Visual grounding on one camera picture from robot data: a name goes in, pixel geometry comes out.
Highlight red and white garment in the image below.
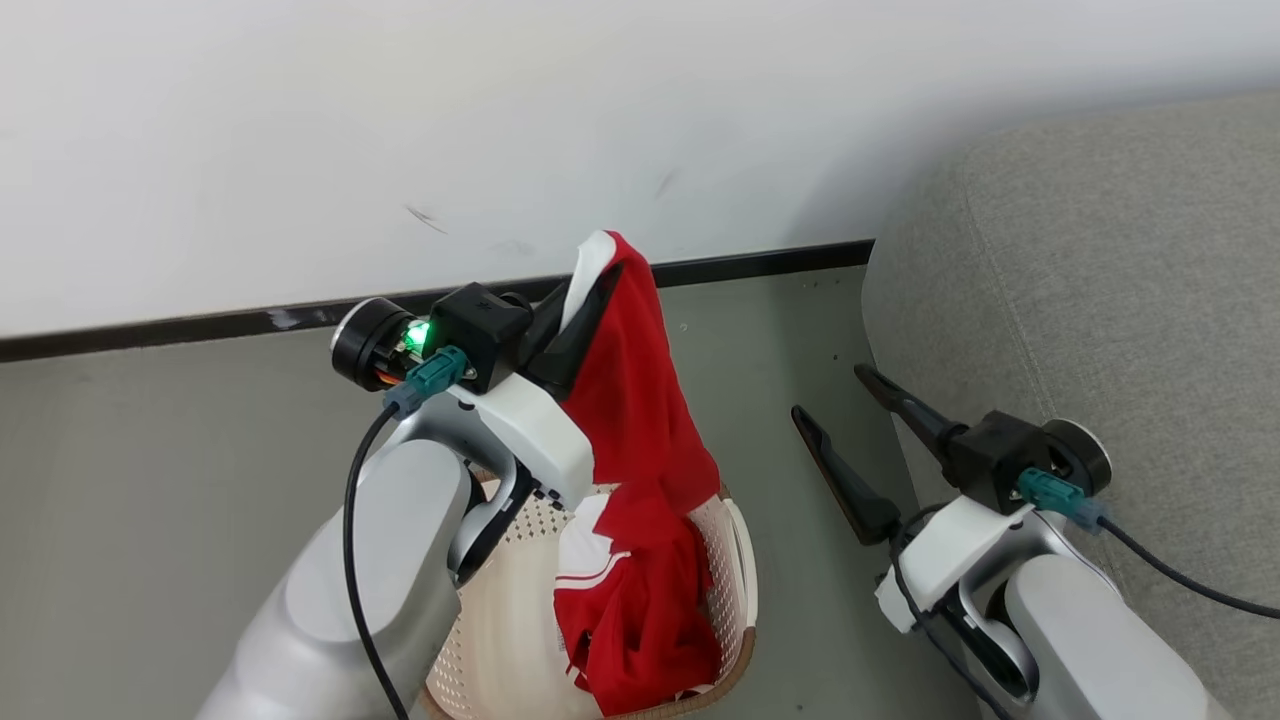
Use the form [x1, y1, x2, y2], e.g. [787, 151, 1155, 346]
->
[553, 230, 723, 717]

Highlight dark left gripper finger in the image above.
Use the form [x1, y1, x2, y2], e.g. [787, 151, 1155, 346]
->
[525, 262, 623, 401]
[528, 283, 571, 346]

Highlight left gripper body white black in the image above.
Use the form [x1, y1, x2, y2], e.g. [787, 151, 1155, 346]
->
[331, 283, 596, 511]

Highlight cream perforated laundry basket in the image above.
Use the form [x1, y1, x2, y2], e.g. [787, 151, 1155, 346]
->
[420, 480, 759, 720]

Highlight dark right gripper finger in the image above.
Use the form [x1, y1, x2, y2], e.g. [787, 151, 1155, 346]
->
[792, 405, 901, 546]
[855, 365, 966, 471]

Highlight grey fabric sofa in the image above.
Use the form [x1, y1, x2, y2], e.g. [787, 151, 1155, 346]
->
[862, 90, 1280, 720]

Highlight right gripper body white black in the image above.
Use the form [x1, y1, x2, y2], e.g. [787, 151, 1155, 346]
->
[876, 410, 1113, 633]

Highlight black wall skirting strip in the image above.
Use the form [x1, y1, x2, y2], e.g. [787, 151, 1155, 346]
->
[0, 238, 876, 363]

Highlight black cable with teal plug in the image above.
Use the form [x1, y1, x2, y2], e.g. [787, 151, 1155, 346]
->
[1018, 468, 1280, 619]
[343, 347, 471, 720]

